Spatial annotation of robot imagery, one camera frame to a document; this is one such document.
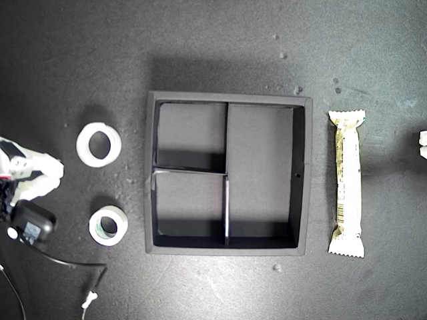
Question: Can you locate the plain white tape roll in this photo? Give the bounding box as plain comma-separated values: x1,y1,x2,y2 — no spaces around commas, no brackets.
75,122,122,168

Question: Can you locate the white tape roll green core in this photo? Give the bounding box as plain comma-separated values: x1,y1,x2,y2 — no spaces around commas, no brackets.
88,205,129,247

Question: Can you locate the snack bar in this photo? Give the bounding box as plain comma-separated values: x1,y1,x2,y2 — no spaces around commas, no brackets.
327,109,366,259

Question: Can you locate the black tray with wells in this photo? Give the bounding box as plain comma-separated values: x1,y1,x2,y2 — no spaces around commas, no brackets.
145,90,314,257

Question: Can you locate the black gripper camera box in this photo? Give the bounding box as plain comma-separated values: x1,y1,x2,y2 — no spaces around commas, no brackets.
7,199,57,247

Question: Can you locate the black camera cable white connector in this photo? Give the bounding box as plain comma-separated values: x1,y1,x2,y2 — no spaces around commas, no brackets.
32,242,108,310

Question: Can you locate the thin white cable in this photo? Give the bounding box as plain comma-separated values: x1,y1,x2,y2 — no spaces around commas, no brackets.
0,264,27,320

